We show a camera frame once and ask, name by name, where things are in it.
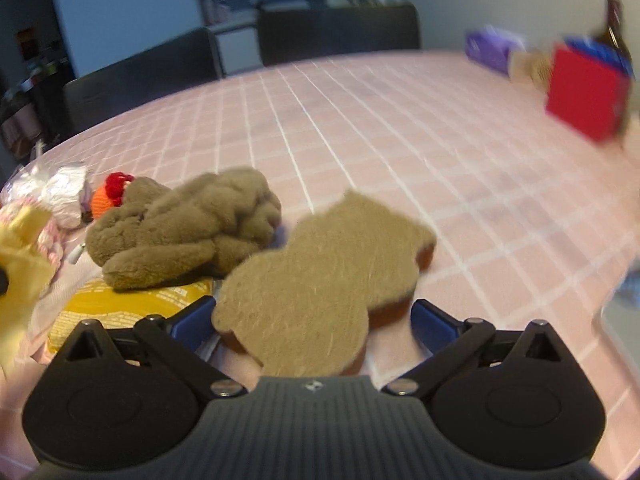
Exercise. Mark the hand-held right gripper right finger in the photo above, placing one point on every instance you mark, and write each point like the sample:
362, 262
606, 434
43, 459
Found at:
434, 321

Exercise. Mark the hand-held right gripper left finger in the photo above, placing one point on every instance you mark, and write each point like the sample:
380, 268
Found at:
192, 321

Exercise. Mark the brown bear-shaped sponge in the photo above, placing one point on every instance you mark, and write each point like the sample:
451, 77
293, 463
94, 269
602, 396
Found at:
320, 280

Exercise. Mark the pink and white knitted yarn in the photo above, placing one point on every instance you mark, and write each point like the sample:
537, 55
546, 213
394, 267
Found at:
48, 241

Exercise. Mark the yellow snack packet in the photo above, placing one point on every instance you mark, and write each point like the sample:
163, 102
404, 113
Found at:
125, 305

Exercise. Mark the brown plush toy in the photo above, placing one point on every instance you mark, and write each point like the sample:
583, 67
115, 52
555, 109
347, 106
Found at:
185, 225

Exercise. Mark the orange and red crochet toy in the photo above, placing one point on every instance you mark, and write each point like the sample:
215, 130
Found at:
107, 197

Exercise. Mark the pink checkered tablecloth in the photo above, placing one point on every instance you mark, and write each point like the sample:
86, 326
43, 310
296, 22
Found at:
400, 160

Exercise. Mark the clear crinkled plastic bag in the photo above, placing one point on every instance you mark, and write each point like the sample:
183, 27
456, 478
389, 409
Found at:
55, 185

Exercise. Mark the black chair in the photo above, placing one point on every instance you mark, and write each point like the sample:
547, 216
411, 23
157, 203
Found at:
340, 30
145, 77

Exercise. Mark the tan packet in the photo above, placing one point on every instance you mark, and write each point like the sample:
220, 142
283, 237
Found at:
532, 67

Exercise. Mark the red box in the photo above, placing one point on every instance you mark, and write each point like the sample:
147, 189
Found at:
585, 92

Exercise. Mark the purple tissue pack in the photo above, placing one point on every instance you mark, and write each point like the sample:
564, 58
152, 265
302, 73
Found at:
492, 50

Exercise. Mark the white cabinet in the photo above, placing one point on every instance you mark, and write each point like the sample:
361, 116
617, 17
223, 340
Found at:
237, 45

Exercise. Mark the black cabinet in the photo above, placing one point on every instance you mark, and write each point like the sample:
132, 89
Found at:
35, 75

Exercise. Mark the blue box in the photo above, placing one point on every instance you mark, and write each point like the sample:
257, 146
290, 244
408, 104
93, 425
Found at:
607, 55

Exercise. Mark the brown glass bottle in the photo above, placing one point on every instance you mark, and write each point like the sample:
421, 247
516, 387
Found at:
614, 25

